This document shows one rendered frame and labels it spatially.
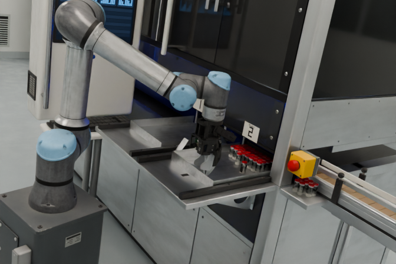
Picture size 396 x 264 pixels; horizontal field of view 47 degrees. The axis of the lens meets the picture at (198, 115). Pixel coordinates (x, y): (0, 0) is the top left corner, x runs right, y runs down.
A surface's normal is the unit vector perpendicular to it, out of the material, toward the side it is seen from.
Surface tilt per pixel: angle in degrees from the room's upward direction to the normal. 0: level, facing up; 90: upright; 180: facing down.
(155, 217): 90
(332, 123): 90
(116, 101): 90
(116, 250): 0
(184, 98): 90
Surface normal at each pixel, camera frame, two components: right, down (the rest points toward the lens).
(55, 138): 0.15, -0.89
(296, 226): 0.58, 0.33
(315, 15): -0.80, 0.06
